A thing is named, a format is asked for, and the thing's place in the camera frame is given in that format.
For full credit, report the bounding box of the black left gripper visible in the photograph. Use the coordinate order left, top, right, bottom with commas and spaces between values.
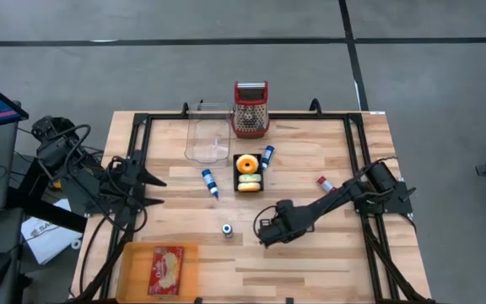
110, 156, 168, 213

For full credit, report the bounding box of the blue frosted toy donut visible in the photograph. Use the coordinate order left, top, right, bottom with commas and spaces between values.
235, 154, 261, 175

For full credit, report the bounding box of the small black plastic basket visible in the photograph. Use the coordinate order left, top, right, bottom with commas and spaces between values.
233, 151, 266, 193

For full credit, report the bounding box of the white printed paper sheet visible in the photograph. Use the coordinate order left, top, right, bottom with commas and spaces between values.
20, 198, 84, 266

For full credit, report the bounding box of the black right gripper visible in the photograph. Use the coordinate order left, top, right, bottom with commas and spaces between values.
254, 199, 316, 249

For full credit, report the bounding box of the clear plastic container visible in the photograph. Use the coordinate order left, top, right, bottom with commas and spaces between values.
184, 102, 232, 165

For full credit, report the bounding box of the black metal table frame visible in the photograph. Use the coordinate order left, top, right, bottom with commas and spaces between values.
72, 97, 438, 304

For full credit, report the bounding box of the red snack packet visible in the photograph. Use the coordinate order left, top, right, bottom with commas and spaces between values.
147, 246, 185, 296

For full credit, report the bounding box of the blue striped squeeze bottle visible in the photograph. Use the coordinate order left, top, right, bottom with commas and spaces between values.
201, 168, 220, 201
261, 144, 276, 171

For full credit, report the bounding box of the orange plastic tray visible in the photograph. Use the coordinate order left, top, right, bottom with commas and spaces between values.
116, 242, 200, 304

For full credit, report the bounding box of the red metal box grater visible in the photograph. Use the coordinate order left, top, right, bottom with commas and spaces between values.
231, 80, 271, 140

